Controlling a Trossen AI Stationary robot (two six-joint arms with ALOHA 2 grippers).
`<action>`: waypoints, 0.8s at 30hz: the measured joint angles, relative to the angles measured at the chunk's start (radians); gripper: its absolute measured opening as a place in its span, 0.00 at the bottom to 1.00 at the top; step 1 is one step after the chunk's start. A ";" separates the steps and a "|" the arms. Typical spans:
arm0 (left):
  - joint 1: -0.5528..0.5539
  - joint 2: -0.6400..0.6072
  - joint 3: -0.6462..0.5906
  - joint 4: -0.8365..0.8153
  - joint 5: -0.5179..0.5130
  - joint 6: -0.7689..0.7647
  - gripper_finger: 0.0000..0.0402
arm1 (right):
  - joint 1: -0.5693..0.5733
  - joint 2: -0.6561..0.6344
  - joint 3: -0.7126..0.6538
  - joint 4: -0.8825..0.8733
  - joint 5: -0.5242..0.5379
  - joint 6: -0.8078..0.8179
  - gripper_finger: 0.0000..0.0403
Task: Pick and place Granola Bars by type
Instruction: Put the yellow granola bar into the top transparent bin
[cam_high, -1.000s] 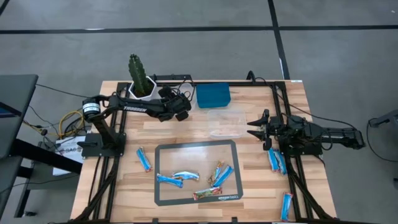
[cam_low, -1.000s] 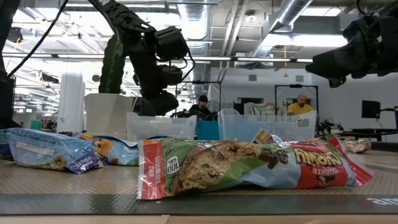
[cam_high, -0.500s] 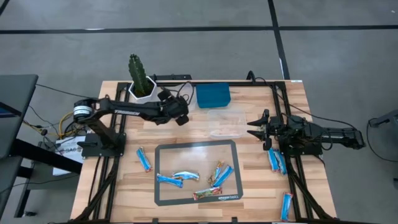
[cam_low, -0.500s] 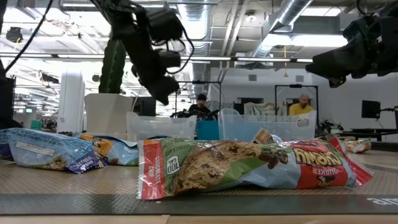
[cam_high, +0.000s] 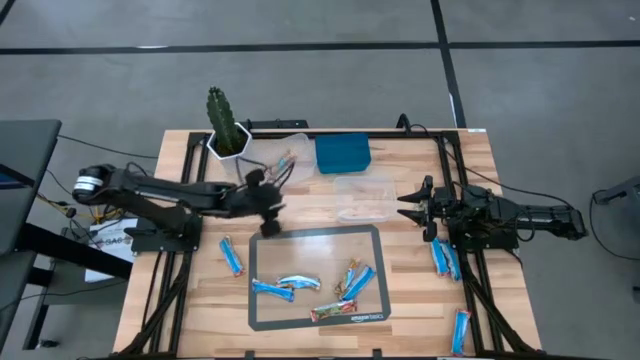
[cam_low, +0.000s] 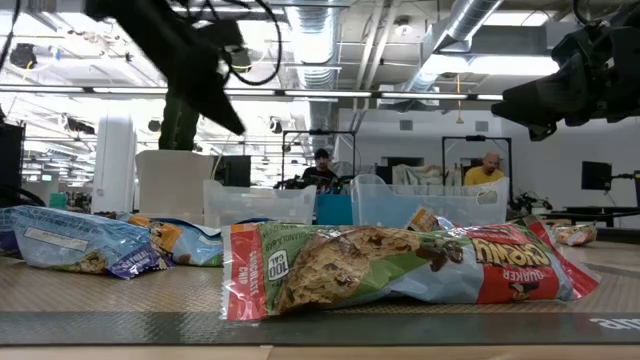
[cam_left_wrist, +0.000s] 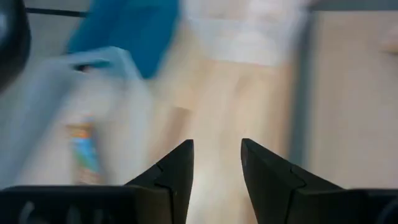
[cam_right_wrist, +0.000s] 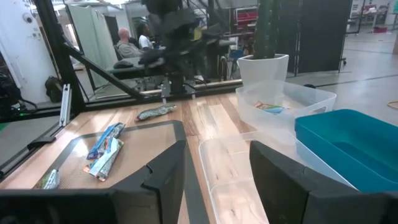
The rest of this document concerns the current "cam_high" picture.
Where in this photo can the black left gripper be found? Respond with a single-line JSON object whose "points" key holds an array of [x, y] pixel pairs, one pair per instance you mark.
{"points": [[252, 200]]}

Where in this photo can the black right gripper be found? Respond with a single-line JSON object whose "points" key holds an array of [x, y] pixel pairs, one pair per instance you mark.
{"points": [[441, 205]]}

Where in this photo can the orange blue granola bar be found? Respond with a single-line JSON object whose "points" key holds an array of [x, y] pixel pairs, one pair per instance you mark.
{"points": [[286, 161]]}

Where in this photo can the clear plastic bin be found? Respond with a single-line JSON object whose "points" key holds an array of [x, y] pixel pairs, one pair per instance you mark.
{"points": [[302, 145], [365, 200]]}

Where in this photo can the orange brown granola bar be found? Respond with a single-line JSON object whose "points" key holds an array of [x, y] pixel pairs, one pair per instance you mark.
{"points": [[347, 276]]}

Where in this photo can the blue white granola bar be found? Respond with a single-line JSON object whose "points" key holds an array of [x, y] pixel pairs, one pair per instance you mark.
{"points": [[298, 282]]}

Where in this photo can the red green granola bar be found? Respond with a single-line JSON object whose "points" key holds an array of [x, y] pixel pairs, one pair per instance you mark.
{"points": [[333, 310]]}

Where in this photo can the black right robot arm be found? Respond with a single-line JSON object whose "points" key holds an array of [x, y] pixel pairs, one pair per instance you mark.
{"points": [[540, 215]]}

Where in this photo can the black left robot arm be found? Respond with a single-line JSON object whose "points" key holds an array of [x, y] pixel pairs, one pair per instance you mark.
{"points": [[165, 192]]}

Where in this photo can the white hexagonal plant pot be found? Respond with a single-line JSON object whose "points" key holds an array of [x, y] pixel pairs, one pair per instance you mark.
{"points": [[245, 141]]}

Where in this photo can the black power strip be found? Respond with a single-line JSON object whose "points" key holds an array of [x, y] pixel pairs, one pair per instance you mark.
{"points": [[277, 123]]}

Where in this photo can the blue plastic bin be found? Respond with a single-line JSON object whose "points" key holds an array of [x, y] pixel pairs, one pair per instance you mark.
{"points": [[342, 152]]}

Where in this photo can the green cactus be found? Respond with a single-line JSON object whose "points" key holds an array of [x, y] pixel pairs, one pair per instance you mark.
{"points": [[222, 120]]}

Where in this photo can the grey-bordered silicone mat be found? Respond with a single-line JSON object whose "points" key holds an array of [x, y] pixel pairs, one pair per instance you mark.
{"points": [[310, 255]]}

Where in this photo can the white paper sheet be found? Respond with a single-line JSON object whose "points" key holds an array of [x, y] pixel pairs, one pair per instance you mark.
{"points": [[107, 245]]}

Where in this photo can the grey stand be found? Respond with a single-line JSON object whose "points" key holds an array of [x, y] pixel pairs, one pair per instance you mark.
{"points": [[620, 192]]}

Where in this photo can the dark grey desk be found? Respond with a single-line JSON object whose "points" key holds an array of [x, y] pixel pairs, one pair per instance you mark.
{"points": [[25, 165]]}

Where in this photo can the black aluminium rig frame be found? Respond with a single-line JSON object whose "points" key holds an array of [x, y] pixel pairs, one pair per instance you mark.
{"points": [[400, 135]]}

